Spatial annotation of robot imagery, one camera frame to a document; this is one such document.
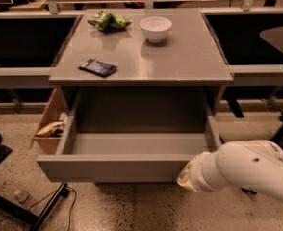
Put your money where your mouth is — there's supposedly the dark blue snack packet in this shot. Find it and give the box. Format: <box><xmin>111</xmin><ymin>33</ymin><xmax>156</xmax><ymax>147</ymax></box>
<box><xmin>79</xmin><ymin>59</ymin><xmax>117</xmax><ymax>78</ymax></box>

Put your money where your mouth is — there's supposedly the black floor stand leg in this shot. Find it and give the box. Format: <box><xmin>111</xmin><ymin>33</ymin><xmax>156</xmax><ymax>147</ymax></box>
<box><xmin>0</xmin><ymin>144</ymin><xmax>69</xmax><ymax>231</ymax></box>

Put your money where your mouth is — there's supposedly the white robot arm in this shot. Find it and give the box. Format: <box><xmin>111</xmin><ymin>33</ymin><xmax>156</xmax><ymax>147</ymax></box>
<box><xmin>177</xmin><ymin>140</ymin><xmax>283</xmax><ymax>202</ymax></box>

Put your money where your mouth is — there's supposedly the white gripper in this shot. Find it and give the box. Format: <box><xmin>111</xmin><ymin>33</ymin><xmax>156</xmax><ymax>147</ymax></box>
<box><xmin>177</xmin><ymin>160</ymin><xmax>200</xmax><ymax>192</ymax></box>

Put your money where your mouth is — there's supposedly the green snack bag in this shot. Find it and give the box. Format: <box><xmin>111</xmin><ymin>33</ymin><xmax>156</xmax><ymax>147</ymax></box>
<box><xmin>87</xmin><ymin>10</ymin><xmax>132</xmax><ymax>32</ymax></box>

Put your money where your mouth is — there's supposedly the black cable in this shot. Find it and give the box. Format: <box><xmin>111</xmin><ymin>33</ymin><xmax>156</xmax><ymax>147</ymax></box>
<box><xmin>0</xmin><ymin>186</ymin><xmax>78</xmax><ymax>231</ymax></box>

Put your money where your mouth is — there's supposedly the white bowl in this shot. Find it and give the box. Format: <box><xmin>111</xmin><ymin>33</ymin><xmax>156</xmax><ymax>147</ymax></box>
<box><xmin>140</xmin><ymin>16</ymin><xmax>172</xmax><ymax>43</ymax></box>

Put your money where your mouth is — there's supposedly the grey top drawer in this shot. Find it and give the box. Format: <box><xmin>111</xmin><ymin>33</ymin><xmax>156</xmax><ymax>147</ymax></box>
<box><xmin>37</xmin><ymin>115</ymin><xmax>220</xmax><ymax>183</ymax></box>

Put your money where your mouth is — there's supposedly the yellow crumpled bag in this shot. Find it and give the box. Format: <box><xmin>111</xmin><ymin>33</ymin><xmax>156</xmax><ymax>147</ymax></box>
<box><xmin>37</xmin><ymin>121</ymin><xmax>64</xmax><ymax>137</ymax></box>

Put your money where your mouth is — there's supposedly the wooden side box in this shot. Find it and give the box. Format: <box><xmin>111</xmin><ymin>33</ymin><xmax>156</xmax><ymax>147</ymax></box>
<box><xmin>34</xmin><ymin>89</ymin><xmax>68</xmax><ymax>154</ymax></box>

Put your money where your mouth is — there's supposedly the grey drawer cabinet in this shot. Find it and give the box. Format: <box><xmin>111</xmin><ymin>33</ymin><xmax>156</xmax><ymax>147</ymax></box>
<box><xmin>50</xmin><ymin>9</ymin><xmax>233</xmax><ymax>133</ymax></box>

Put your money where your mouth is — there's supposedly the clear plastic bottle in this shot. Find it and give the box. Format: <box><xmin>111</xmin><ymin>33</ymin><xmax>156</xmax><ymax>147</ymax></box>
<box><xmin>13</xmin><ymin>190</ymin><xmax>30</xmax><ymax>204</ymax></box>

